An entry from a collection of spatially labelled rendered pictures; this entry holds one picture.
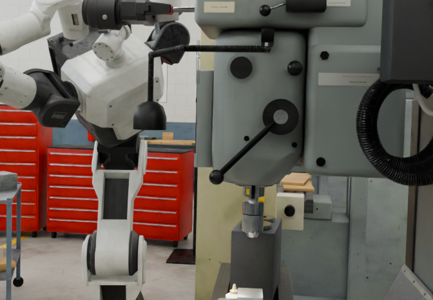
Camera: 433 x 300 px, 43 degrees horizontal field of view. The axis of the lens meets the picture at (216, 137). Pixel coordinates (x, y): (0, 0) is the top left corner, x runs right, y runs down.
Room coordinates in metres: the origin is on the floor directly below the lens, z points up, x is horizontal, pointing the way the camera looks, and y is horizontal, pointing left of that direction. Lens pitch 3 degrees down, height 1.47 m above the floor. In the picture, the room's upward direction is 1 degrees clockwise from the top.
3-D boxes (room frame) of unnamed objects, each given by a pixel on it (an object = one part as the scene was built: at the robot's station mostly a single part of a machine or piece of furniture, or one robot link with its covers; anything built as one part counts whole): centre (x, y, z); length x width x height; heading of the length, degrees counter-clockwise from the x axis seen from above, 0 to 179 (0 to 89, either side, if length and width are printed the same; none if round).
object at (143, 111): (1.21, 0.15, 1.45); 0.07 x 0.07 x 0.06
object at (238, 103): (1.20, -0.09, 1.47); 0.21 x 0.19 x 0.32; 175
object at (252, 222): (1.21, -0.08, 1.23); 0.05 x 0.05 x 0.06
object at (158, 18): (1.43, 0.13, 1.70); 0.06 x 0.02 x 0.03; 85
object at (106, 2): (1.39, 0.23, 1.70); 0.13 x 0.12 x 0.10; 175
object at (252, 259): (1.62, -0.13, 1.05); 0.22 x 0.12 x 0.20; 168
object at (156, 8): (1.32, 0.14, 1.70); 0.06 x 0.02 x 0.03; 85
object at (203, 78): (1.21, 0.03, 1.44); 0.04 x 0.04 x 0.21; 85
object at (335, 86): (1.19, -0.28, 1.47); 0.24 x 0.19 x 0.26; 175
